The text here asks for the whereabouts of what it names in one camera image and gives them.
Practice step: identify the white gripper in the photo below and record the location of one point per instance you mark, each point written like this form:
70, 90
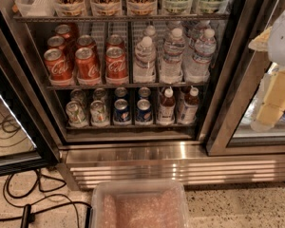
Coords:
283, 40

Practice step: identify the pepsi can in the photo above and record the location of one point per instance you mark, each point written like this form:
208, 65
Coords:
121, 93
121, 111
143, 112
144, 93

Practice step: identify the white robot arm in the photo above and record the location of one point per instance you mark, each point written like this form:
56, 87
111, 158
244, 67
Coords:
276, 45

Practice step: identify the right glass fridge door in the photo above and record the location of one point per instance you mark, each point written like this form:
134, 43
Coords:
243, 70

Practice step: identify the top shelf brown can right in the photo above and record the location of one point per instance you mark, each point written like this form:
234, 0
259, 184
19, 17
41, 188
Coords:
141, 7

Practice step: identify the stainless steel fridge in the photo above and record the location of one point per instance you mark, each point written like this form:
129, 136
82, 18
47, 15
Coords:
128, 151

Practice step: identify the front right coca-cola can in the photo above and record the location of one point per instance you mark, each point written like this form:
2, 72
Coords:
115, 63

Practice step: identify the second row right coca-cola can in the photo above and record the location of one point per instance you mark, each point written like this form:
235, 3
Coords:
114, 40

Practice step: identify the second row coca-cola can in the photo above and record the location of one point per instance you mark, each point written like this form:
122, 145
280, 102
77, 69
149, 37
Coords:
57, 42
114, 40
86, 41

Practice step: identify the top shelf brown can middle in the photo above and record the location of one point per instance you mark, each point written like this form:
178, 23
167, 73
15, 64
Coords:
106, 7

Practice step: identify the green soda can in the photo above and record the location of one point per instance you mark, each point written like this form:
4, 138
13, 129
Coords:
98, 112
79, 96
76, 114
100, 94

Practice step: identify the front middle coca-cola can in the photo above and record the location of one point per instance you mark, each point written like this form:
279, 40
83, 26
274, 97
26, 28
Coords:
87, 64

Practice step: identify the second row middle coca-cola can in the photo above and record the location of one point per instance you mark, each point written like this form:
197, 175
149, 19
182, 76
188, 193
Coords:
86, 41

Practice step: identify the rear left green soda can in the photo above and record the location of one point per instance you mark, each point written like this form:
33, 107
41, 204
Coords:
79, 96

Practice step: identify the front left green soda can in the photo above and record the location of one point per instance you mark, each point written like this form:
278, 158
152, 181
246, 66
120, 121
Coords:
76, 114

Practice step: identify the rear left coca-cola can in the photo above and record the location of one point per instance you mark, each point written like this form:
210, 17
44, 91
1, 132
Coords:
69, 32

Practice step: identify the front left coca-cola can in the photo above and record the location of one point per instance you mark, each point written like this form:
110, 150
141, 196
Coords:
57, 65

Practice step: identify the second row left coca-cola can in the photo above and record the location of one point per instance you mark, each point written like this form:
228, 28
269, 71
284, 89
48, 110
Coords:
57, 42

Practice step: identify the empty clear shelf tray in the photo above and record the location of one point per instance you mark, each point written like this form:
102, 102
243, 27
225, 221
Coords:
35, 8

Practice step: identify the open glass fridge door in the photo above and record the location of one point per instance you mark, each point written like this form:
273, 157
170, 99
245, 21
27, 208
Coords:
23, 146

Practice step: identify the rear right water bottle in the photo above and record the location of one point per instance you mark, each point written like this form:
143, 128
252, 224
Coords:
197, 31

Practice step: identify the water bottle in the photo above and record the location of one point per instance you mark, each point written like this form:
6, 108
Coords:
144, 61
196, 70
151, 32
197, 31
171, 59

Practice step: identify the front right water bottle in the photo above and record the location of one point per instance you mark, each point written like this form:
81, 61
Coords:
196, 70

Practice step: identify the front middle water bottle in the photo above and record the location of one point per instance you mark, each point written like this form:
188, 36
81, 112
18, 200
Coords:
171, 59

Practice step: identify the right juice bottle white cap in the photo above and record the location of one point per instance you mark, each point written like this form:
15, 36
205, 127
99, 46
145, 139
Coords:
189, 106

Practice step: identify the juice bottle white cap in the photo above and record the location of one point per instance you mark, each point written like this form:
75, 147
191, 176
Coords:
189, 106
166, 106

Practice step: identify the rear left water bottle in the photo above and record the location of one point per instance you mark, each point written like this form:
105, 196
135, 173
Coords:
151, 32

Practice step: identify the left juice bottle white cap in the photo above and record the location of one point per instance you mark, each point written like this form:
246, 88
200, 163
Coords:
166, 106

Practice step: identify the front left water bottle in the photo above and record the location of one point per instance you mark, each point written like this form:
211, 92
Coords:
144, 61

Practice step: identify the clear plastic bin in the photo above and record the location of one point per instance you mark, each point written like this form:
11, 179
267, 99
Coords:
139, 204

